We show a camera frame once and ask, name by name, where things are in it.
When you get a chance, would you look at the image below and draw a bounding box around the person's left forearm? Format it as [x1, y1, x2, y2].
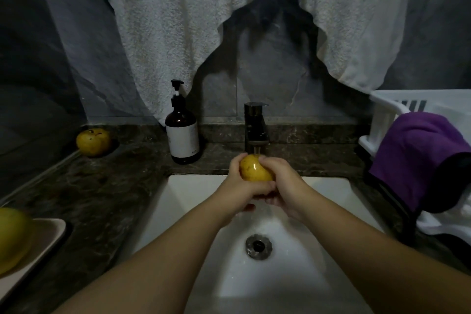
[52, 196, 231, 314]

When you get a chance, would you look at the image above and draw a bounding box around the white sink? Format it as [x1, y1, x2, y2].
[131, 174, 387, 314]

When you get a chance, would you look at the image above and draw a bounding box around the group of yellow apples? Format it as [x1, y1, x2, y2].
[76, 128, 113, 158]

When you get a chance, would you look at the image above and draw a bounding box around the person's left hand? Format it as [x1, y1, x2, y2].
[209, 153, 279, 219]

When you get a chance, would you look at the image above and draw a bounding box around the white plastic basket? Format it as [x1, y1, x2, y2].
[358, 89, 471, 246]

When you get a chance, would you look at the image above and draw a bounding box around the beige plastic tray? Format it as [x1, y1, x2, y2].
[0, 218, 67, 304]

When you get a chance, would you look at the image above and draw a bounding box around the person's right forearm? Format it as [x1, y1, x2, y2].
[305, 196, 471, 314]

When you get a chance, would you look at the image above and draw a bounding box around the black faucet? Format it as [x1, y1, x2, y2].
[243, 102, 271, 157]

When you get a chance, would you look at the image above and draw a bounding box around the metal sink drain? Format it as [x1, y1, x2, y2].
[245, 234, 273, 261]

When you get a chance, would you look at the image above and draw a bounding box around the white hanging towel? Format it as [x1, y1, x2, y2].
[77, 0, 419, 123]

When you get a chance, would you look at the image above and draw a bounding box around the person's right hand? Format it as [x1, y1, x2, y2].
[258, 155, 322, 221]

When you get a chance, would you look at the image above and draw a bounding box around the dark soap pump bottle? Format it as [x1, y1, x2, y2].
[165, 79, 202, 165]

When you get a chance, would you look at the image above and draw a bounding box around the purple cloth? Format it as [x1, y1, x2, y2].
[369, 111, 471, 215]

